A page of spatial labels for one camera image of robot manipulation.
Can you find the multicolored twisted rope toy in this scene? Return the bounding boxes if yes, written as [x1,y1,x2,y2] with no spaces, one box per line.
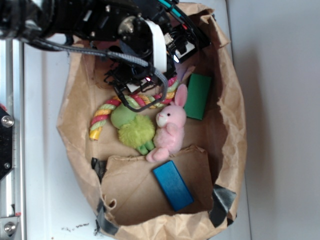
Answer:
[89,76,180,141]

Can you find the blue wooden block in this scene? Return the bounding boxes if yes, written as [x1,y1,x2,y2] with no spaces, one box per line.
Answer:
[152,160,194,212]

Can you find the aluminium frame rail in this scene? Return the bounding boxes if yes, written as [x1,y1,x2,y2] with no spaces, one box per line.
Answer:
[0,40,26,240]

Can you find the green wooden block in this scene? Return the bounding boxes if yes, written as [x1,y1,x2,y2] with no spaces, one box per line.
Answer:
[184,73,212,120]

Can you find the black metal bracket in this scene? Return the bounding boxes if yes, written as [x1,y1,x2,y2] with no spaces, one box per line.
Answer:
[0,103,15,181]

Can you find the pink plush bunny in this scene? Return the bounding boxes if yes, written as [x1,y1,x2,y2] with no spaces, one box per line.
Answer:
[146,84,188,163]

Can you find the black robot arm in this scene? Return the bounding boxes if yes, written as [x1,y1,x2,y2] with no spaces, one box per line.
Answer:
[0,0,211,99]

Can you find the green fuzzy plush toy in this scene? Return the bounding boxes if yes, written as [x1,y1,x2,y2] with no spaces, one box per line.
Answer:
[110,103,156,156]

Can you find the brown paper bag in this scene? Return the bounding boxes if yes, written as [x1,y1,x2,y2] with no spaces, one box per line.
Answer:
[57,3,247,240]

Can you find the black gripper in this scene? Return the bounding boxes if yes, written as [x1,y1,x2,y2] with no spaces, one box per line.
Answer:
[103,58,163,99]

